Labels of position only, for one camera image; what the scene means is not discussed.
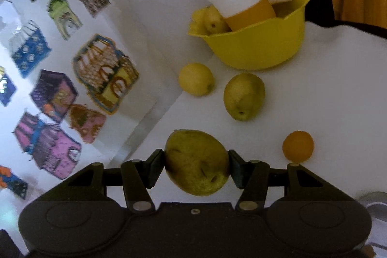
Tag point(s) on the colored house drawings sheet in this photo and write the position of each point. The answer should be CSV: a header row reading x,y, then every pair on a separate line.
x,y
76,80

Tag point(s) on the small orange right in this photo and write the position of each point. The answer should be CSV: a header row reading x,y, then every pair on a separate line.
x,y
298,146

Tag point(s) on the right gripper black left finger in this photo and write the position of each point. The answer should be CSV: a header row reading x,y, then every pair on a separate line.
x,y
138,176

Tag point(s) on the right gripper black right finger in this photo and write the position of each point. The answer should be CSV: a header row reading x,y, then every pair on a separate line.
x,y
252,178

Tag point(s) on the yellow plastic bowl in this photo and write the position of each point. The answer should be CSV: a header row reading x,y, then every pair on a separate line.
x,y
259,46

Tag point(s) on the white table cloth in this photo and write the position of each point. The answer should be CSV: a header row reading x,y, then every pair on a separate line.
x,y
335,90

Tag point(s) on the green pear near bowl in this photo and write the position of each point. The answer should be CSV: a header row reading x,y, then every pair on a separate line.
x,y
244,96

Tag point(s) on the lemon inside bowl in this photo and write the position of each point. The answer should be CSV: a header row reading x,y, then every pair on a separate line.
x,y
214,22

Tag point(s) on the yellow lemon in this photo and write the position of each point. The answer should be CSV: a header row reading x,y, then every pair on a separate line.
x,y
196,79

